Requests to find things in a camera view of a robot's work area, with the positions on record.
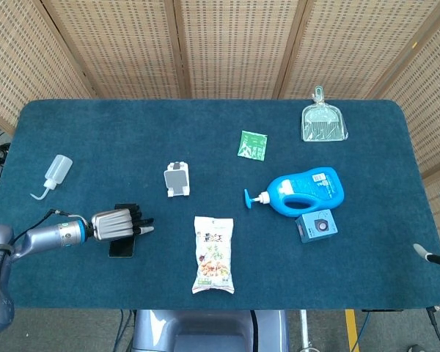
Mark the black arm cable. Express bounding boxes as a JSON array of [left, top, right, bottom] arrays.
[[7, 208, 85, 254]]

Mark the white peanut snack bag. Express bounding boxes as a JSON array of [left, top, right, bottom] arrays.
[[191, 216, 236, 296]]

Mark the translucent squeeze bottle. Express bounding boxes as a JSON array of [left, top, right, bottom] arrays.
[[29, 154, 73, 201]]

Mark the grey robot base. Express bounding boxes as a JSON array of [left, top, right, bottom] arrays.
[[131, 309, 290, 352]]

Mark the blue floor cable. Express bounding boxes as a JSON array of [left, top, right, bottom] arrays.
[[114, 309, 133, 352]]

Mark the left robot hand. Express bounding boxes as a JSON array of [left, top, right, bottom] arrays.
[[90, 205, 155, 243]]

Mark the green sachet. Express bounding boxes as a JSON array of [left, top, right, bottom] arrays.
[[237, 130, 268, 162]]

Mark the woven folding screen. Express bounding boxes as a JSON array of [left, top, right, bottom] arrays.
[[0, 0, 440, 257]]

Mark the blue cardboard box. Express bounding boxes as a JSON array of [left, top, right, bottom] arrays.
[[295, 208, 339, 244]]

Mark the green dustpan in plastic wrap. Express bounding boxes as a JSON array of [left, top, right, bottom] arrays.
[[301, 85, 350, 143]]

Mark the white table leg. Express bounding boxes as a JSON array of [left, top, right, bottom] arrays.
[[299, 309, 311, 352]]

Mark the white phone stand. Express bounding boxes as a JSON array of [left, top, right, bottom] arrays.
[[163, 160, 191, 198]]

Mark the black smartphone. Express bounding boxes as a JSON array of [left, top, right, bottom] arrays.
[[108, 202, 139, 259]]

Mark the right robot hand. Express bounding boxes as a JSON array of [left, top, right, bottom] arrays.
[[413, 191, 440, 275]]

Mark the blue pump detergent bottle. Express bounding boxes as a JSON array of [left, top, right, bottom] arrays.
[[243, 166, 346, 219]]

